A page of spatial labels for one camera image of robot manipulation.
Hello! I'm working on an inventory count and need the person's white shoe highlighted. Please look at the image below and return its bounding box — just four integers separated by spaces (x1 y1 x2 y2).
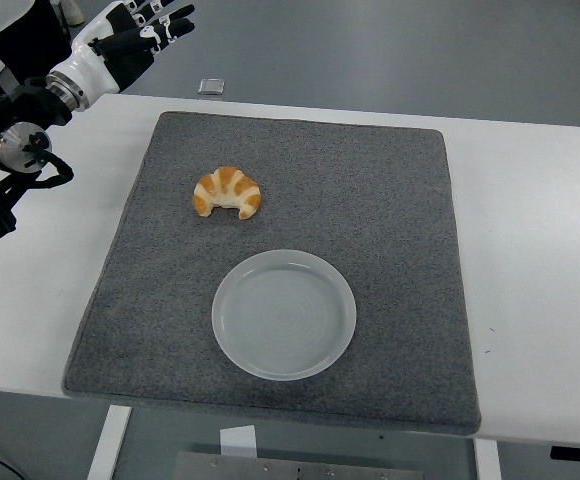
64 0 87 26

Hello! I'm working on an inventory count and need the golden croissant bread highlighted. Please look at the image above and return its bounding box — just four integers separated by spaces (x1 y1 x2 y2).
192 165 263 220

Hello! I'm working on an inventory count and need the round translucent white plate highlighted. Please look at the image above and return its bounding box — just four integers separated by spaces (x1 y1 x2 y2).
211 248 358 382

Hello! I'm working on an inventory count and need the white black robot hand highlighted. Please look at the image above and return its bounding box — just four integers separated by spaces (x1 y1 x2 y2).
52 0 196 101

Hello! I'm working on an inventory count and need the person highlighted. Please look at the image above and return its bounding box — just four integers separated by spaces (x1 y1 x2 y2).
0 0 74 109

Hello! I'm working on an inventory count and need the grey felt mat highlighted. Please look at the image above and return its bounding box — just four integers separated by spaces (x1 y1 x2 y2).
61 110 482 436

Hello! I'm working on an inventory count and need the grey metal plate with screws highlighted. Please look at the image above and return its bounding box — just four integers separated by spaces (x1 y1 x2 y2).
173 451 426 480

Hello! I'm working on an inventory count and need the white table leg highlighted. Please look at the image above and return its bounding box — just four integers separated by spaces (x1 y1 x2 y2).
472 438 502 480
86 404 133 480

